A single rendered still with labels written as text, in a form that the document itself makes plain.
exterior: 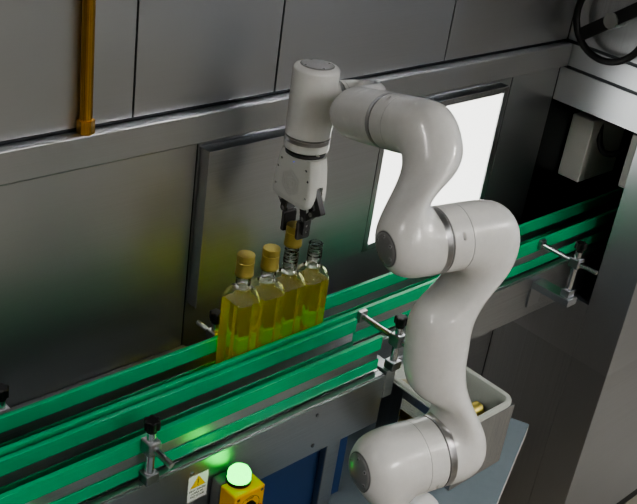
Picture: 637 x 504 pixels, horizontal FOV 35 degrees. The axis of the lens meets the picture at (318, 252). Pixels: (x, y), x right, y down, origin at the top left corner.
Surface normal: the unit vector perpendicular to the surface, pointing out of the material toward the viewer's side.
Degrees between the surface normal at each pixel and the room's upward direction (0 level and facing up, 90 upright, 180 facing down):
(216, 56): 90
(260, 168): 90
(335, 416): 90
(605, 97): 90
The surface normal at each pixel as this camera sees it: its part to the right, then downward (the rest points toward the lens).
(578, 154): -0.73, 0.24
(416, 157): -0.71, -0.20
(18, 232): 0.67, 0.43
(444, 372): 0.16, 0.47
